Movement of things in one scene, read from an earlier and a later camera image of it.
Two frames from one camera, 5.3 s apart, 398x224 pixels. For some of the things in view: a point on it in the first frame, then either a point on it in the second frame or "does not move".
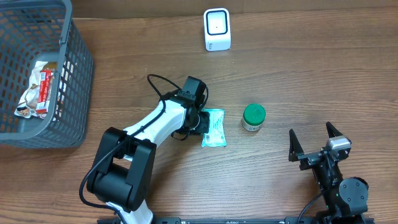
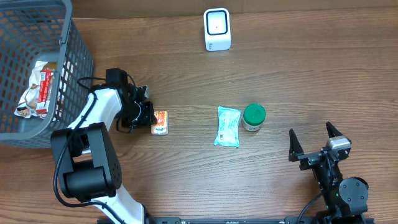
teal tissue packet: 216,135 to 229,122
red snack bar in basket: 43,106 does not move
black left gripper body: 203,122 to 148,113
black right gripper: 314,155 does not move
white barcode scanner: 217,28 does not move
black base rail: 232,220 does not move
